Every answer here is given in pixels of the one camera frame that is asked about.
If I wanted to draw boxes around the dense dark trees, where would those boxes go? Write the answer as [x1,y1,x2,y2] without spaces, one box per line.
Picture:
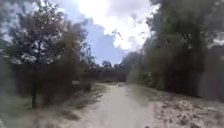
[126,0,224,102]

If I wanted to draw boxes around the sandy leaf-strewn verge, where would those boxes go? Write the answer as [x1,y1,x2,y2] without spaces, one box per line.
[127,83,224,128]

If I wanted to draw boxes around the grassy sandy verge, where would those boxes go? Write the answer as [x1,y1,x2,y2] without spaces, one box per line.
[0,82,110,128]

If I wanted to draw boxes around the pale sandy path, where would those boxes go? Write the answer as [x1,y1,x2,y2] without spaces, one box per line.
[79,83,161,128]

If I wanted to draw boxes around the tree with thin trunk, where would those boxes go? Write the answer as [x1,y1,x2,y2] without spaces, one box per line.
[4,1,88,110]

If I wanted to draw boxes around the distant tree line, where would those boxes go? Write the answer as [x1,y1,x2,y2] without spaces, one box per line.
[87,59,133,84]

